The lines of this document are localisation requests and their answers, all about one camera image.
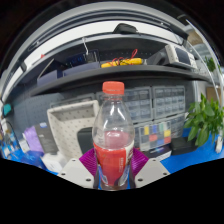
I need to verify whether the grey small-parts drawer cabinet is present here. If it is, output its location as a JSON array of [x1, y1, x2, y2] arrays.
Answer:
[[96, 84, 188, 134]]

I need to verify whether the green potted plant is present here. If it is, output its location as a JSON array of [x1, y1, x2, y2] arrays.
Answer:
[[183, 93, 224, 148]]

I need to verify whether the dark grey upright box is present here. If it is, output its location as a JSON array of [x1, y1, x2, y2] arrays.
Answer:
[[34, 122, 59, 154]]

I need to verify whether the small teal case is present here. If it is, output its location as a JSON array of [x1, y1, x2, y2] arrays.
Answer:
[[2, 103, 13, 116]]

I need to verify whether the black box with white label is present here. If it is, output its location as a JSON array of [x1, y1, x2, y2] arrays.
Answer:
[[146, 144, 173, 161]]

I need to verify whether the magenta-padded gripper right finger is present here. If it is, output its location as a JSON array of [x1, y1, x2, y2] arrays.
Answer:
[[129, 148, 171, 188]]

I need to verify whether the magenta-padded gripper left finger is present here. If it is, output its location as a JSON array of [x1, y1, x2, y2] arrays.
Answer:
[[57, 148, 98, 189]]

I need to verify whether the flat black case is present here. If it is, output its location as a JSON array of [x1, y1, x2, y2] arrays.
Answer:
[[169, 136, 194, 156]]

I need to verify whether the black overhead shelf unit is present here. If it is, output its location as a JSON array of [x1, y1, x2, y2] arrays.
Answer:
[[0, 19, 214, 101]]

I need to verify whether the white dotted tray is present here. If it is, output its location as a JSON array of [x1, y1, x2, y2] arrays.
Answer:
[[46, 99, 101, 161]]

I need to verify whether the clear box with coloured parts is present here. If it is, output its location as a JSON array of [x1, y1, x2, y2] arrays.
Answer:
[[134, 119, 174, 152]]

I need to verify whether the clear bottle with red label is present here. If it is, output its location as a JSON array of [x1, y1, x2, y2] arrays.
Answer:
[[92, 80, 136, 191]]

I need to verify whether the purple plastic bag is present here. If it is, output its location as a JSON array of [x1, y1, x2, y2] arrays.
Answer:
[[22, 125, 43, 154]]

